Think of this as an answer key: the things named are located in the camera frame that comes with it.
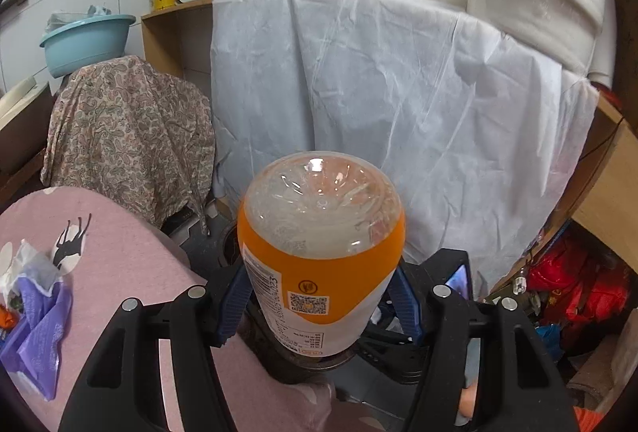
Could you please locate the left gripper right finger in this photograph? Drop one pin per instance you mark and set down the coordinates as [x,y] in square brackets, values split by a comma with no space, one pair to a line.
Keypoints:
[519,388]

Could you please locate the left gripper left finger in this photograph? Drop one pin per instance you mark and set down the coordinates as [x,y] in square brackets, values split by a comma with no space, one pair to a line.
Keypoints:
[148,352]

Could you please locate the purple plastic bag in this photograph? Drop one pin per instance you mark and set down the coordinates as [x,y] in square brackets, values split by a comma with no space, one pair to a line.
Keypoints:
[33,349]

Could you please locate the white orange plastic bottle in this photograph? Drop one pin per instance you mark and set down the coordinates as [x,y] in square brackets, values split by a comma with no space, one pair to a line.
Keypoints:
[321,234]

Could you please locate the dark brown trash bin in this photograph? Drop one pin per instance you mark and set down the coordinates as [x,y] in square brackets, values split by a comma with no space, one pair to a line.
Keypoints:
[281,363]

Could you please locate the person's right hand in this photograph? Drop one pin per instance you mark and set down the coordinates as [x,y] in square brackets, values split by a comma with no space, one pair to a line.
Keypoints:
[468,401]

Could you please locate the small orange wrapper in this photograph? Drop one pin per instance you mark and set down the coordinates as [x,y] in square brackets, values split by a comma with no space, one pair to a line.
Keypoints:
[8,319]

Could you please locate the white crumpled tissue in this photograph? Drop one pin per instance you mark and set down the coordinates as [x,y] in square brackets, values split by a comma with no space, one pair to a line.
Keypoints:
[26,263]

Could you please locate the white cloth cover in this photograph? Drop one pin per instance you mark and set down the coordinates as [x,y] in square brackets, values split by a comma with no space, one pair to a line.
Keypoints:
[479,133]

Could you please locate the wooden counter shelf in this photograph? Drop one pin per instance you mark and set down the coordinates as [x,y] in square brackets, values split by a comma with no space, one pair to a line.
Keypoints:
[24,181]

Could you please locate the floral paisley cloth cover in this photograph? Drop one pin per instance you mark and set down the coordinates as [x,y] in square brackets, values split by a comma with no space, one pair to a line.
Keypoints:
[139,137]

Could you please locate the brown white lidded pot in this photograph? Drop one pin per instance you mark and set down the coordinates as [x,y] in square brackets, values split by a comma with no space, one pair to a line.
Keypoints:
[25,117]

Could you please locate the light blue plastic basin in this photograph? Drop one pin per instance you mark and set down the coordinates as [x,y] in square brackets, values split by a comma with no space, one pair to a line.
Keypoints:
[85,42]

